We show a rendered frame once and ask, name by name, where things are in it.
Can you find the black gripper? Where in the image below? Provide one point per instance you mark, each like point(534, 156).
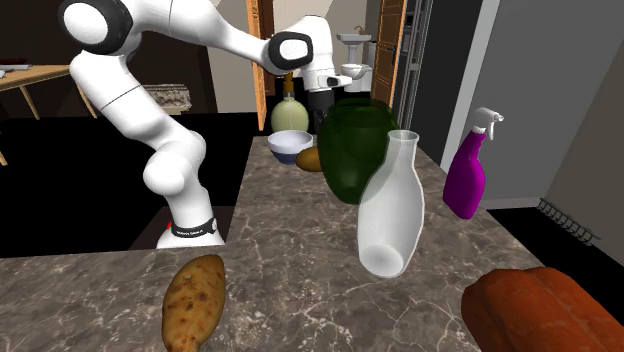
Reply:
point(319, 101)

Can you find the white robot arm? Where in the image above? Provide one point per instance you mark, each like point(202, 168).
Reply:
point(146, 122)

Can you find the pale green soap dispenser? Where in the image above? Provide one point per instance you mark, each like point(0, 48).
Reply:
point(288, 117)

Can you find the white toilet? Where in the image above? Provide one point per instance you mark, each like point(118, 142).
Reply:
point(360, 74)

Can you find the white bowl with blue base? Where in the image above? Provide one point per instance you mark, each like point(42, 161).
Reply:
point(288, 144)

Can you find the dark green glass vase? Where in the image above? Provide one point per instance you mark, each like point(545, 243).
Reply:
point(353, 146)

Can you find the small brown potato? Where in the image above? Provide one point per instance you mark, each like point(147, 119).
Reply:
point(308, 159)

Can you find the wooden door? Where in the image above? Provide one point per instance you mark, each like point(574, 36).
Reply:
point(257, 58)
point(387, 48)

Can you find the clear white glass vase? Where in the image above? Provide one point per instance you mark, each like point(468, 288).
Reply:
point(390, 219)

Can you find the carved stone block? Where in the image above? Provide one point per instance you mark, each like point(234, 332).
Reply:
point(168, 96)

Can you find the purple spray bottle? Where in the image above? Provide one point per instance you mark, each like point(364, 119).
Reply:
point(465, 175)

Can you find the large brown potato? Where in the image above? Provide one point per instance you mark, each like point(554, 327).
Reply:
point(192, 304)

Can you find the wooden table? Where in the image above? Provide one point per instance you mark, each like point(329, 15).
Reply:
point(34, 74)

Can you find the orange-red bread loaf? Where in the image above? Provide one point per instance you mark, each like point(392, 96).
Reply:
point(536, 314)

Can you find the white pedestal sink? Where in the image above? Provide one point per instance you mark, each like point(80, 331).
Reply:
point(354, 40)

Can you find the grey metal hook rail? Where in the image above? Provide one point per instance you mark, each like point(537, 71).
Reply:
point(568, 222)

